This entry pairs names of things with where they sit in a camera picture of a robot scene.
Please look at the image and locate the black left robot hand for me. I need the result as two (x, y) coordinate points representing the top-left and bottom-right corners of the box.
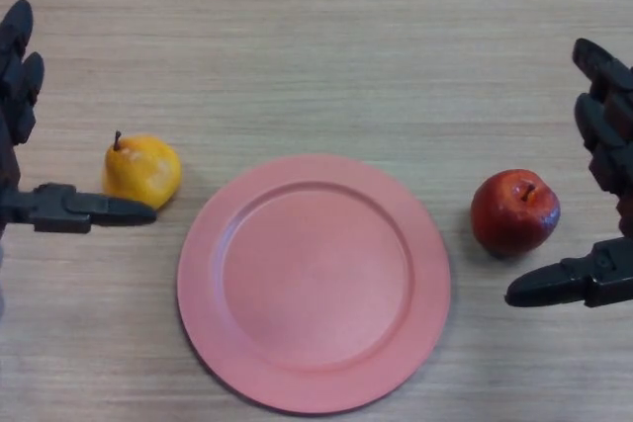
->
(0, 0), (158, 234)

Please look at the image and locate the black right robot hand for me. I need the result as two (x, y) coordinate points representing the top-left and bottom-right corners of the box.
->
(504, 38), (633, 309)

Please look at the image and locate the yellow pear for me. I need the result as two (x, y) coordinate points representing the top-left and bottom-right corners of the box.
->
(102, 130), (183, 211)

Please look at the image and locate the pink round plate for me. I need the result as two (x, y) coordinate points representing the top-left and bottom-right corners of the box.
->
(176, 154), (452, 416)

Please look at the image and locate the red apple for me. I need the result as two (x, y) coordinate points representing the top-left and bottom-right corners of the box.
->
(470, 169), (562, 258)

